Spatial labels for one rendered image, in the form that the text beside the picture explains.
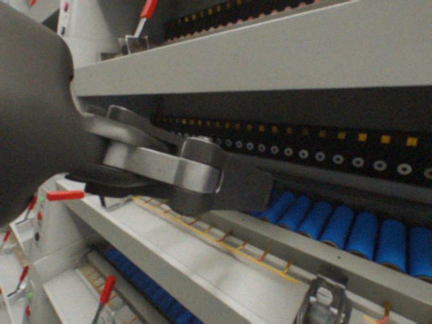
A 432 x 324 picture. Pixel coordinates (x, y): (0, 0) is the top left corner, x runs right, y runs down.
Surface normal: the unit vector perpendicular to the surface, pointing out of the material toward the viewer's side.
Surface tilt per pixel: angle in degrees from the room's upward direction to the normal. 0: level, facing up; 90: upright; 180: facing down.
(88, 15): 90
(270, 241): 111
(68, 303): 21
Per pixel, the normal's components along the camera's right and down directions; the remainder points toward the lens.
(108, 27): 0.77, 0.18
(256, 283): -0.05, -0.94
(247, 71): -0.63, 0.29
